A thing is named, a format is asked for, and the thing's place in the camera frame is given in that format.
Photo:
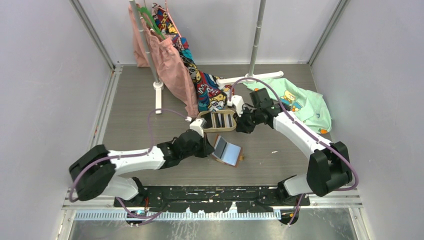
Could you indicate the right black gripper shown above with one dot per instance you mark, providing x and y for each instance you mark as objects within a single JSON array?
[{"x": 241, "y": 126}]

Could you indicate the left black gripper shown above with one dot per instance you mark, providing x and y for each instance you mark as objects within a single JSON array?
[{"x": 207, "y": 148}]

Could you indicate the brown leather card holder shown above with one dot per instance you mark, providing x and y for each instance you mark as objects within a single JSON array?
[{"x": 226, "y": 152}]

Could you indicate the beige oval card tray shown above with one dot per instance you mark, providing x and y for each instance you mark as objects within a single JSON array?
[{"x": 218, "y": 121}]

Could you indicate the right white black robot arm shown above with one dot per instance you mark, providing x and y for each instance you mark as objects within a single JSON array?
[{"x": 328, "y": 166}]

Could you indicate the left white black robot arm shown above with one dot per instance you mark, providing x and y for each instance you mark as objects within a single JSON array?
[{"x": 98, "y": 171}]

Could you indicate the colourful comic print garment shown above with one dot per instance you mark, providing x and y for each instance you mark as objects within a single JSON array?
[{"x": 210, "y": 96}]

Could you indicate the right white rack stand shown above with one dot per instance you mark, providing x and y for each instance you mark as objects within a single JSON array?
[{"x": 255, "y": 47}]

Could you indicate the white rack stand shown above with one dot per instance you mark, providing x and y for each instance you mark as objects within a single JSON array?
[
  {"x": 158, "y": 85},
  {"x": 255, "y": 47}
]

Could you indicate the mint green garment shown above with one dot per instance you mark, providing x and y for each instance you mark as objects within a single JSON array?
[{"x": 308, "y": 106}]

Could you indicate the left white rack stand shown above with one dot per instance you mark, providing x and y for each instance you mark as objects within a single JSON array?
[{"x": 158, "y": 85}]

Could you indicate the green clothes hanger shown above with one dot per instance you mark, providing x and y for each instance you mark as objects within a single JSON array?
[{"x": 145, "y": 13}]

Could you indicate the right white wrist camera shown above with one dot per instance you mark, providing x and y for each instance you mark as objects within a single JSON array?
[{"x": 236, "y": 102}]

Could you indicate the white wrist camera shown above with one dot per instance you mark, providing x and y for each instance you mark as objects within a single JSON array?
[
  {"x": 197, "y": 126},
  {"x": 236, "y": 102}
]

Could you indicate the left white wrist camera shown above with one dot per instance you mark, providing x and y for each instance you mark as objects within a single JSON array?
[{"x": 197, "y": 126}]

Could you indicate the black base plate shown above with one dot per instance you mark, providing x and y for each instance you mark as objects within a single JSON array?
[{"x": 195, "y": 203}]

